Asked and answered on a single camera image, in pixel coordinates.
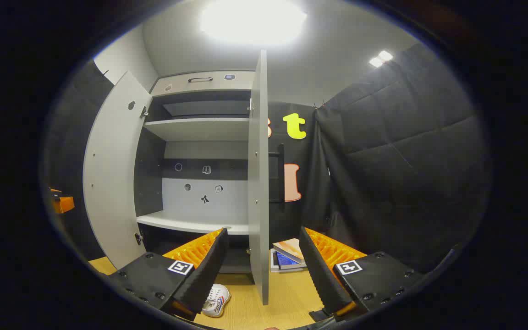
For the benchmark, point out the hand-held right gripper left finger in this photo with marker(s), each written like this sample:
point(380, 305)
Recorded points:
point(209, 270)

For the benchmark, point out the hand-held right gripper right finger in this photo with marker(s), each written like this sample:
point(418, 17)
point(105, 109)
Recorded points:
point(321, 275)

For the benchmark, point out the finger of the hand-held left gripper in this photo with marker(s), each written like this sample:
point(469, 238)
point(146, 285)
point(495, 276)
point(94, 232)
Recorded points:
point(63, 204)

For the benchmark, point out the white striped canvas shoe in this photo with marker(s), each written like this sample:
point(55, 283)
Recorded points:
point(218, 298)

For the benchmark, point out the grey cabinet door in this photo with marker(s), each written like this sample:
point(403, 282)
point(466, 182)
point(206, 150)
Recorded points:
point(112, 174)
point(258, 183)

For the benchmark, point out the grey shoe cabinet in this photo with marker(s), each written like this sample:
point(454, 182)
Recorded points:
point(200, 128)

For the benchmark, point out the blue cover book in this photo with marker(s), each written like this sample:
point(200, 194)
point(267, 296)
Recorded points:
point(287, 261)

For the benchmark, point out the black backdrop cloth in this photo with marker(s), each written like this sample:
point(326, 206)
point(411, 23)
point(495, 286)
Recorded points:
point(312, 183)

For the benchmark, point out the small ceiling light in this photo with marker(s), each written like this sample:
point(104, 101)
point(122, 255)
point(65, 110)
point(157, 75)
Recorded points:
point(381, 58)

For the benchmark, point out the large ceiling light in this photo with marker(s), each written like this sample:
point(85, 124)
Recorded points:
point(252, 20)

